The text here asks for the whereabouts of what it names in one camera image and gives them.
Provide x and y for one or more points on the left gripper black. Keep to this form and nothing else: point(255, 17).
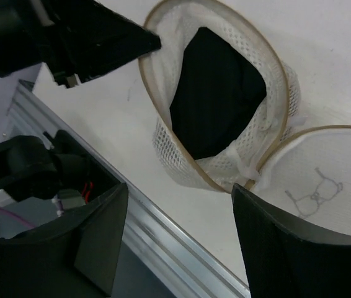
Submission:
point(88, 40)

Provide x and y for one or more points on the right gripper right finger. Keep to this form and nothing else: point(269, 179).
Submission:
point(286, 256)

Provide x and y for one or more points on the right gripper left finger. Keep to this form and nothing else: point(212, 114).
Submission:
point(75, 255)

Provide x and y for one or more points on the white mesh laundry bag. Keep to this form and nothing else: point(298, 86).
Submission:
point(305, 171)

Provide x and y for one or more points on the black bra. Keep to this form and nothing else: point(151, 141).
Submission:
point(217, 95)

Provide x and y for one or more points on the aluminium mounting rail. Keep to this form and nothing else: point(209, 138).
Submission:
point(185, 267)

